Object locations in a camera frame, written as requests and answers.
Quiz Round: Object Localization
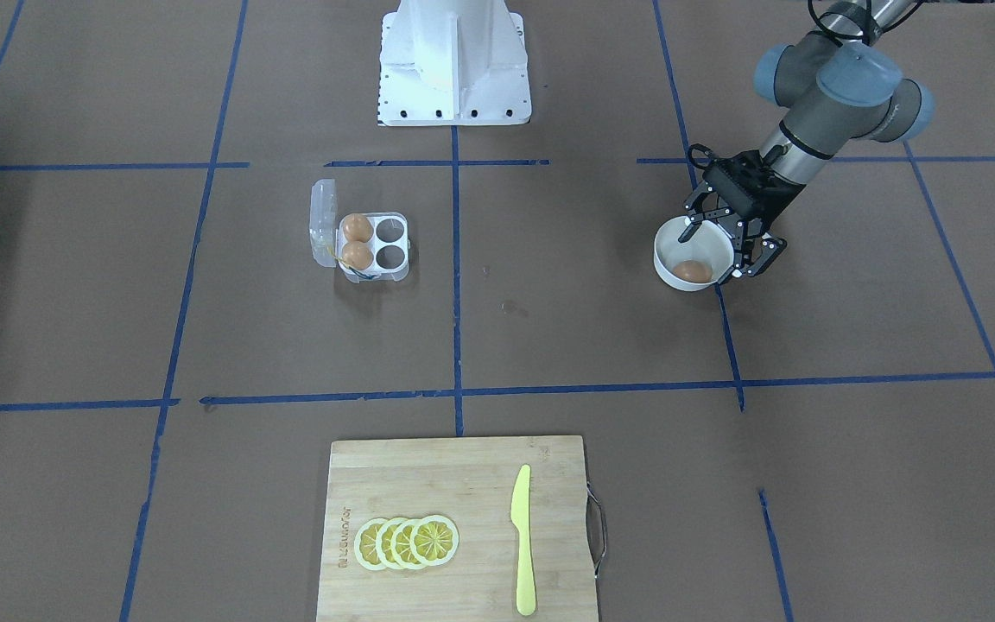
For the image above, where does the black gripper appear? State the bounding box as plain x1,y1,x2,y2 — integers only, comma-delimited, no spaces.
679,144,805,279

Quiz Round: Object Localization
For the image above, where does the brown egg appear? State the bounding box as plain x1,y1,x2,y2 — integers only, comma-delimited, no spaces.
339,241,374,271
671,259,713,284
340,213,374,244

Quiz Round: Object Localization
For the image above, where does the clear plastic egg box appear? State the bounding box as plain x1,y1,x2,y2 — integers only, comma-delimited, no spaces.
308,180,411,283

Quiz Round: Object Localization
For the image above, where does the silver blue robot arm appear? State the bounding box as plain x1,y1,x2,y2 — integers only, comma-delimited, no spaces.
655,1,935,291

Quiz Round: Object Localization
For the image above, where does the white ceramic bowl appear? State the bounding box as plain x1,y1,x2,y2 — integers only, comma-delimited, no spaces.
653,216,735,292

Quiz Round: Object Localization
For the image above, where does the yellow plastic knife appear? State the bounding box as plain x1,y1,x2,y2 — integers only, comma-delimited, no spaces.
510,464,537,617

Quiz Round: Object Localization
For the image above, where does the lemon slice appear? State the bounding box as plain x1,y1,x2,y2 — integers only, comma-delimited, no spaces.
352,518,389,572
375,517,408,570
390,518,425,570
409,513,459,568

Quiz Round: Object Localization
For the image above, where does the wooden cutting board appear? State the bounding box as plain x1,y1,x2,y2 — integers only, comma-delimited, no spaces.
315,435,599,621

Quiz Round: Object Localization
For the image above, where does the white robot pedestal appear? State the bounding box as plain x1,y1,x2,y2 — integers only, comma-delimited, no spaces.
377,1,533,127

